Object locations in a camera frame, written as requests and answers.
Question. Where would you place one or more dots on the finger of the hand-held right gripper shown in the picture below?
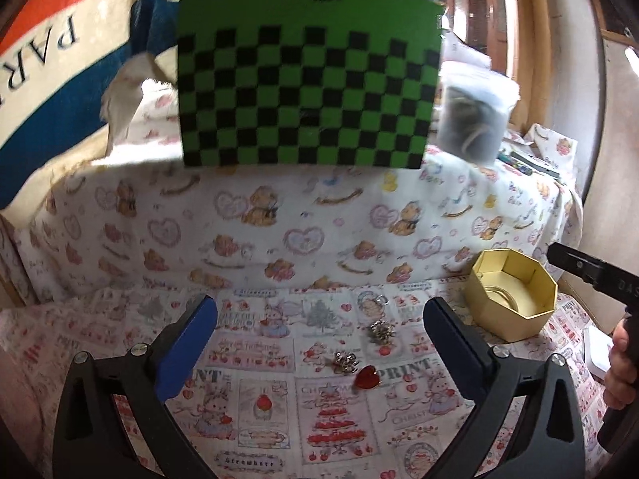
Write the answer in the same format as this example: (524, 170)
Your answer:
(571, 259)

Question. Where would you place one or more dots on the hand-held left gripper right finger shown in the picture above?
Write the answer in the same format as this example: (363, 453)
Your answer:
(457, 354)

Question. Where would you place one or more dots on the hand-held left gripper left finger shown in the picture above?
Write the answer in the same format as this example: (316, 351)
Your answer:
(184, 354)

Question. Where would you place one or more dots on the gold octagonal box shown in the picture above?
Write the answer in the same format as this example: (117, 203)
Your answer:
(509, 294)

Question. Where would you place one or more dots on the silver flower brooch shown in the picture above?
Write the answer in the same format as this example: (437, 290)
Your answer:
(345, 362)
(380, 332)

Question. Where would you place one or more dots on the red heart pendant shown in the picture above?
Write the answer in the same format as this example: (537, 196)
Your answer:
(368, 377)

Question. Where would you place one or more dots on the person's right hand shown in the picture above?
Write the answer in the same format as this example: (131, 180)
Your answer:
(619, 374)

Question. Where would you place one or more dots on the white box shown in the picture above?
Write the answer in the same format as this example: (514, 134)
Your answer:
(596, 352)

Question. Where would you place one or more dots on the white card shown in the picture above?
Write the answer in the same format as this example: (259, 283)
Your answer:
(541, 164)

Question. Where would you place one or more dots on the dark pen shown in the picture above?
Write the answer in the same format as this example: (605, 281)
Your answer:
(516, 162)

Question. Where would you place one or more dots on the strawberry print cloth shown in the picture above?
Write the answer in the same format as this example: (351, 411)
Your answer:
(309, 424)

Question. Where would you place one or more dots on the bear print cloth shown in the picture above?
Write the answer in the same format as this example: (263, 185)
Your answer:
(299, 219)

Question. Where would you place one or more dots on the clear plastic tub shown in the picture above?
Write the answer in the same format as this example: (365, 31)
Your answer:
(474, 110)

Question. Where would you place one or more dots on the pink white cloth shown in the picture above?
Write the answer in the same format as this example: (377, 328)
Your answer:
(462, 50)

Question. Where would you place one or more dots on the green black checkerboard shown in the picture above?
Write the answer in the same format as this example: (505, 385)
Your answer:
(309, 75)

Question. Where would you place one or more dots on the striped flag curtain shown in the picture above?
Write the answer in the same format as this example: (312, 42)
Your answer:
(60, 70)

